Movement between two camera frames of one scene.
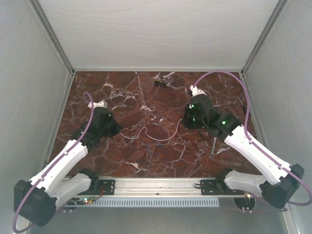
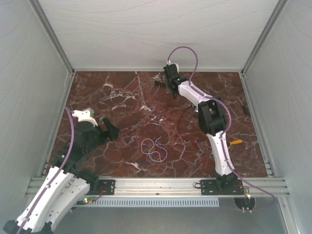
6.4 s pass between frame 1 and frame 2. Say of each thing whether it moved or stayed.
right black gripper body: moved
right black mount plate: stayed
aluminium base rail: stayed
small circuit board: stayed
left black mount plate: stayed
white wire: moved
